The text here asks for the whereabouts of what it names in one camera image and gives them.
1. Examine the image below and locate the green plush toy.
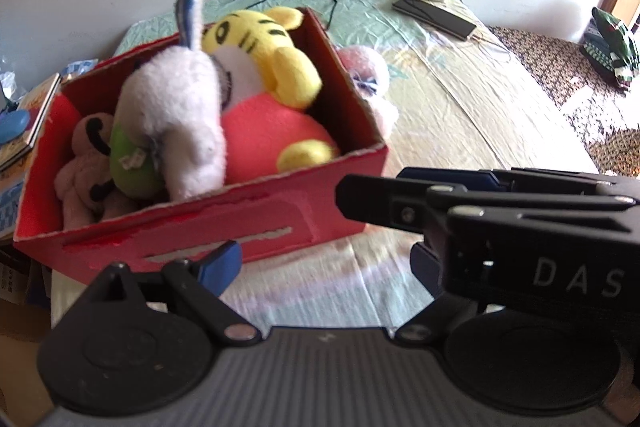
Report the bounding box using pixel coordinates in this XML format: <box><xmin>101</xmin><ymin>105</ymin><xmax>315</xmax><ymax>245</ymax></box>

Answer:
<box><xmin>110</xmin><ymin>122</ymin><xmax>166</xmax><ymax>200</ymax></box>

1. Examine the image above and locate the pile of folded clothes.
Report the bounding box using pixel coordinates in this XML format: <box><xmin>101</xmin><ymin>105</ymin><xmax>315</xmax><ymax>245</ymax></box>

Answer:
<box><xmin>580</xmin><ymin>7</ymin><xmax>640</xmax><ymax>88</ymax></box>

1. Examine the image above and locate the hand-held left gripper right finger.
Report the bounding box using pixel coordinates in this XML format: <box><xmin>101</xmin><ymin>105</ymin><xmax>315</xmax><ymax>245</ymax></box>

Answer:
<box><xmin>395</xmin><ymin>241</ymin><xmax>453</xmax><ymax>344</ymax></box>

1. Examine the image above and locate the black adapter cable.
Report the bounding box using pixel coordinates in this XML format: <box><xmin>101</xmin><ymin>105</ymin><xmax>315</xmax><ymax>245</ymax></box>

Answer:
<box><xmin>235</xmin><ymin>0</ymin><xmax>341</xmax><ymax>32</ymax></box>

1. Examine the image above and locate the blue oval object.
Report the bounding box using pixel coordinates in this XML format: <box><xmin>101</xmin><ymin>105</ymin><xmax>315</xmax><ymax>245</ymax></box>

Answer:
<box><xmin>0</xmin><ymin>109</ymin><xmax>32</xmax><ymax>145</ymax></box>

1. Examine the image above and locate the red cardboard box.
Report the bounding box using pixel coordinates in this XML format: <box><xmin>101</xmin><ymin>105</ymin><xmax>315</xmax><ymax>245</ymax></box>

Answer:
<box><xmin>12</xmin><ymin>6</ymin><xmax>390</xmax><ymax>285</ymax></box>

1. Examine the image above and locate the light green bed sheet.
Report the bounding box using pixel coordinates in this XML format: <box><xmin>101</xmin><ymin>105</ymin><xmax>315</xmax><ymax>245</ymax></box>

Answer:
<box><xmin>50</xmin><ymin>0</ymin><xmax>601</xmax><ymax>330</ymax></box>

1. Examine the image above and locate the blue white patterned packet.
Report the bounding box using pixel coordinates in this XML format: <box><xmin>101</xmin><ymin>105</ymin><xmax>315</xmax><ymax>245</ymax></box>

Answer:
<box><xmin>62</xmin><ymin>59</ymin><xmax>98</xmax><ymax>80</ymax></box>

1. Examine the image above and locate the beige plush toy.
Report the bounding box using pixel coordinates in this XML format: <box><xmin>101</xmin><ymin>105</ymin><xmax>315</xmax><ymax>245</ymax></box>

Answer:
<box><xmin>54</xmin><ymin>109</ymin><xmax>141</xmax><ymax>230</ymax></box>

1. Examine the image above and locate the yellow tiger plush toy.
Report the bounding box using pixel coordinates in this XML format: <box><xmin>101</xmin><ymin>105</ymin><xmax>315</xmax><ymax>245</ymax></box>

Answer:
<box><xmin>202</xmin><ymin>7</ymin><xmax>342</xmax><ymax>186</ymax></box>

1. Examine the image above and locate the black smartphone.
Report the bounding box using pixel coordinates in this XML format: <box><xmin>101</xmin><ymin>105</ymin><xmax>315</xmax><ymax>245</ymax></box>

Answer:
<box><xmin>391</xmin><ymin>0</ymin><xmax>478</xmax><ymax>42</ymax></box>

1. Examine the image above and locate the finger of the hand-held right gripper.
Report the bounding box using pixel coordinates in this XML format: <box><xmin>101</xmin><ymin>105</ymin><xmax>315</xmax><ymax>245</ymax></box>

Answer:
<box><xmin>335</xmin><ymin>173</ymin><xmax>468</xmax><ymax>238</ymax></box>
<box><xmin>397</xmin><ymin>166</ymin><xmax>619</xmax><ymax>198</ymax></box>

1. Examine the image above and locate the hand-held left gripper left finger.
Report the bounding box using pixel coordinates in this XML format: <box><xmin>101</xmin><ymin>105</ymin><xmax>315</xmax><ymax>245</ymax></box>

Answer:
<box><xmin>97</xmin><ymin>239</ymin><xmax>262</xmax><ymax>348</ymax></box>

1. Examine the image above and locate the dark patterned blanket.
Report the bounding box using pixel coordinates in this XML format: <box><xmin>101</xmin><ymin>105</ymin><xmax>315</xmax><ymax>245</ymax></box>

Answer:
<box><xmin>487</xmin><ymin>26</ymin><xmax>640</xmax><ymax>180</ymax></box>

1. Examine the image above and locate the pink bunny plush toy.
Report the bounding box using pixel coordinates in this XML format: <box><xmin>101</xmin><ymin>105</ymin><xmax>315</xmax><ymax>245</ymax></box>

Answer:
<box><xmin>336</xmin><ymin>46</ymin><xmax>401</xmax><ymax>140</ymax></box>

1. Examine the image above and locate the colourful picture book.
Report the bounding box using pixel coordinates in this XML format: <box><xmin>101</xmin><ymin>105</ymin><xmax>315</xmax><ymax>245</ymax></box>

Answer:
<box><xmin>0</xmin><ymin>74</ymin><xmax>63</xmax><ymax>172</ymax></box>

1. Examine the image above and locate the white plush toy blue ear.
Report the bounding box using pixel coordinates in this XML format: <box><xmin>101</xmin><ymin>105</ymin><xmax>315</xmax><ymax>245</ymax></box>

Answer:
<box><xmin>112</xmin><ymin>0</ymin><xmax>231</xmax><ymax>202</ymax></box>

